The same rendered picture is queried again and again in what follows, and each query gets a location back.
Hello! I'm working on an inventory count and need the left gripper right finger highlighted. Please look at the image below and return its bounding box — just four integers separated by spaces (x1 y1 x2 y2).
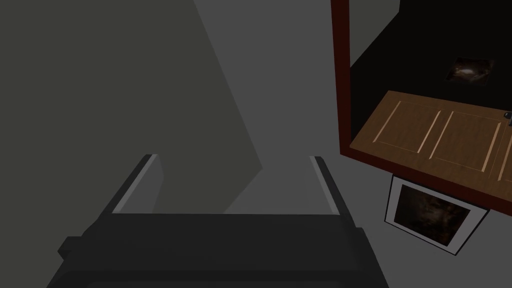
308 155 352 225

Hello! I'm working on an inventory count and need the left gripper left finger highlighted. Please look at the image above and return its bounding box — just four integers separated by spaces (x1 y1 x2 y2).
98 153 165 219

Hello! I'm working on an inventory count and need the white framed dark picture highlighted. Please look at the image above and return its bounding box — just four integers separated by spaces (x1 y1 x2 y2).
383 174 491 257

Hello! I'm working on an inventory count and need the brown panelled wooden door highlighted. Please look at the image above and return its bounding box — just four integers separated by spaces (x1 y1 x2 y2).
349 90 512 192

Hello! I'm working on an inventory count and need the frameless dark picture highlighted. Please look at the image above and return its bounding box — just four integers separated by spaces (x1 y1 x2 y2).
444 57 496 87

